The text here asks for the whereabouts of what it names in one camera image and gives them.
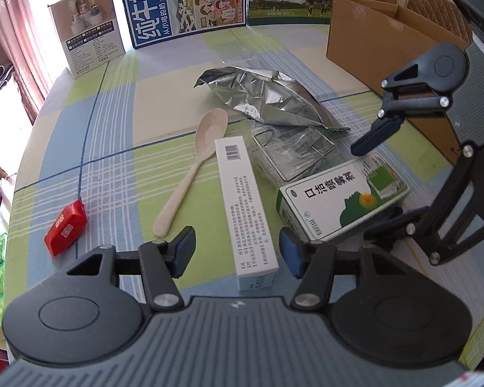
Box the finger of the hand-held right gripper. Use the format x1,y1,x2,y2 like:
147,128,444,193
363,139,484,267
350,57,453,158

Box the white product box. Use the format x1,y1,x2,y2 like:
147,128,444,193
47,0,126,79

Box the blue milk carton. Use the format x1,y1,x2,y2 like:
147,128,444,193
116,0,247,50

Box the small red packet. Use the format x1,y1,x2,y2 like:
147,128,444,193
44,199,88,257

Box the plaid cloth-covered desktop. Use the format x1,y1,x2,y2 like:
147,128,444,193
2,20,484,372

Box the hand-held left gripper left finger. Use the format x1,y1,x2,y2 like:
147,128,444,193
66,226,197,312

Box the green and white carton box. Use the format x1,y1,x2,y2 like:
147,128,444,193
276,157,411,243

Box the bagged metal wire rack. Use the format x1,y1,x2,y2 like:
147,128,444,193
248,125,343,181

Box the pink curtain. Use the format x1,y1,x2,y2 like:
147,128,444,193
0,0,71,125

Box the silver foil bag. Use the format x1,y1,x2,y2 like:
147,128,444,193
193,65,351,134

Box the beige spoon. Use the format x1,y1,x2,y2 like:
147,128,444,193
152,109,229,238

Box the brown quilted chair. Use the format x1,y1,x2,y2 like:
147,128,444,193
404,0,473,45

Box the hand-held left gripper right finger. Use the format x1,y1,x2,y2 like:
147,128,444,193
278,228,412,311

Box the brown cardboard box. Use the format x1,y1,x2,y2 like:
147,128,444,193
326,0,474,166

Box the long white carton box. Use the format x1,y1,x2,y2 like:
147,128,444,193
215,136,280,292

